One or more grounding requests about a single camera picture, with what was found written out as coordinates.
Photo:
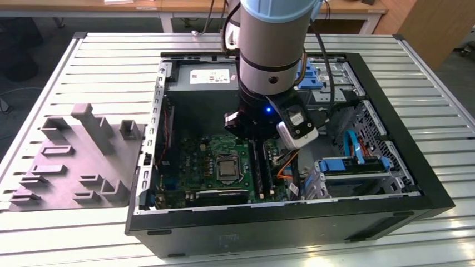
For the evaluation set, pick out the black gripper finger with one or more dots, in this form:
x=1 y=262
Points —
x=232 y=123

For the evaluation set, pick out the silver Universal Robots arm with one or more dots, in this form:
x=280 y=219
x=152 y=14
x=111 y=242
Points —
x=271 y=55

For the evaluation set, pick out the grey power supply unit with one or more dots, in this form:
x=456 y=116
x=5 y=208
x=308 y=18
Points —
x=200 y=105

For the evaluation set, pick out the metal CPU socket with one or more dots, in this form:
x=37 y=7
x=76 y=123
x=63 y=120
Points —
x=226 y=155

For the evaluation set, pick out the silver CPU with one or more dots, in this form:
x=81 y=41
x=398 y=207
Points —
x=227 y=169

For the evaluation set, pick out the green motherboard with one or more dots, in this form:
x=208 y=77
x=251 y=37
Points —
x=192 y=167

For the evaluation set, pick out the blue plastic disk carrier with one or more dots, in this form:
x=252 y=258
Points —
x=310 y=83

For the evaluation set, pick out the silver metal drive cage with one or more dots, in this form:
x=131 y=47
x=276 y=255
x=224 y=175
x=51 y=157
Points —
x=347 y=96

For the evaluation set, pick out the hard disk in blue carrier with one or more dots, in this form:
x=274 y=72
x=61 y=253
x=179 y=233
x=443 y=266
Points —
x=335 y=165

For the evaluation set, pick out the black graphics card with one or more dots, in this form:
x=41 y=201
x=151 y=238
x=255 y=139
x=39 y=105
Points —
x=219 y=198

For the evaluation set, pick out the silver metal disk bay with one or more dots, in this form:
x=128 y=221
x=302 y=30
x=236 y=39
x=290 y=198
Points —
x=356 y=175

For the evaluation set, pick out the black open PC case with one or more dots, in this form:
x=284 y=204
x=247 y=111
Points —
x=259 y=231

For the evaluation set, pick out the grey plastic parts rack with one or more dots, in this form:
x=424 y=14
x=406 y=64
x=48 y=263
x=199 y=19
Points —
x=81 y=167

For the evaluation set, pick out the wooden desk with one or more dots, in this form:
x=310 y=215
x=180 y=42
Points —
x=92 y=7

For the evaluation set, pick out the wooden cabinet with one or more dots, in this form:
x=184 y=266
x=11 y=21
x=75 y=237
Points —
x=438 y=27

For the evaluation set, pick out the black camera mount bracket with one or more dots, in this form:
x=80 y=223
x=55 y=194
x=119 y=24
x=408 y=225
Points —
x=283 y=104

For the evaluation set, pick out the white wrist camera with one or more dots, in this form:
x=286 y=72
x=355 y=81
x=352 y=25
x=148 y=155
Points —
x=299 y=130

